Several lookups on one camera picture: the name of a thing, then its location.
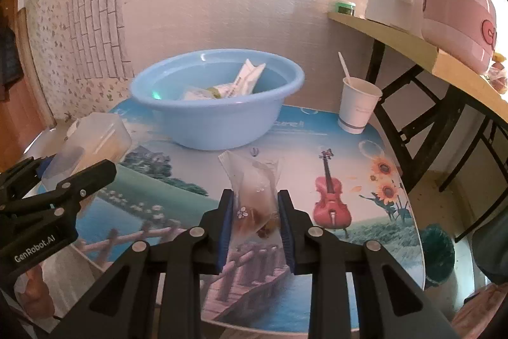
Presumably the person's left hand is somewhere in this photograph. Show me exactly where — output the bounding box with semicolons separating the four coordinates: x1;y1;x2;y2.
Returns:
14;265;56;326

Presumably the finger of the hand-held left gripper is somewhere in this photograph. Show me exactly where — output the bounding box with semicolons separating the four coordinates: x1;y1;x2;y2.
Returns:
0;159;117;222
0;155;56;205

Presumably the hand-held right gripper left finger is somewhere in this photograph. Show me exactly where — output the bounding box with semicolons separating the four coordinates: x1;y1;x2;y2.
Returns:
51;189;236;339

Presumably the brown wooden door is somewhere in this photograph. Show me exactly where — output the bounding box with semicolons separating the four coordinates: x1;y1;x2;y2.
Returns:
0;0;56;173

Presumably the green lidded jar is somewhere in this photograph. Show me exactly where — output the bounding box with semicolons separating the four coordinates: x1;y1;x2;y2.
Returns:
332;0;357;16

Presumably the white plastic spoon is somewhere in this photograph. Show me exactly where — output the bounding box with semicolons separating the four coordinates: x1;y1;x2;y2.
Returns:
338;52;352;79

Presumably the pink patterned cloth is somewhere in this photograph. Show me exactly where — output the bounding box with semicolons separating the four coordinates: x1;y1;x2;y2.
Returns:
452;281;508;339

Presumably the clear plastic wrapper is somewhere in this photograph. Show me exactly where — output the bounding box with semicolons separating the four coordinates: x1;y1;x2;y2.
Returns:
227;59;266;97

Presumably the white paper cup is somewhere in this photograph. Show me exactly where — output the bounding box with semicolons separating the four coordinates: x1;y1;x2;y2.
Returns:
338;77;384;135

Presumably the dark grey cloth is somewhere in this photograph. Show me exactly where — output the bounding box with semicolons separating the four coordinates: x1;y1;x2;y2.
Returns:
472;220;508;284

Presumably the colourful small packet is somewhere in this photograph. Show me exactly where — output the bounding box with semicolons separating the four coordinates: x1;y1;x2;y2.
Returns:
486;51;508;93

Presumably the light blue plastic basin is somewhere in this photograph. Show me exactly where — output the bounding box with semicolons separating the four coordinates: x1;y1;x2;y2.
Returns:
130;49;305;151

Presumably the yellow folding table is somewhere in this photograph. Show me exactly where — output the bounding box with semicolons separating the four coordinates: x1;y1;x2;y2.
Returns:
327;11;508;244

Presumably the pink lunch pot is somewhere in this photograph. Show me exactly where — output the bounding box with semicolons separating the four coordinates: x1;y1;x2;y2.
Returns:
421;0;498;75

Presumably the dark hanging cloth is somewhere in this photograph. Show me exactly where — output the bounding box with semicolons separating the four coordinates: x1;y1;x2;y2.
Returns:
0;25;22;101

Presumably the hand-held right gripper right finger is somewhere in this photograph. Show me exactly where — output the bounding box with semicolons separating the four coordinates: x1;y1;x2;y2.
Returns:
277;189;461;339

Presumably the dark green round object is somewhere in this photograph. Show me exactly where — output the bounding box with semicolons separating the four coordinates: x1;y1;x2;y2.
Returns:
421;224;456;288

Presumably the clear plastic snack bag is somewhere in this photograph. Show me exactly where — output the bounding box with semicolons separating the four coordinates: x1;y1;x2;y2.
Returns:
218;149;284;240

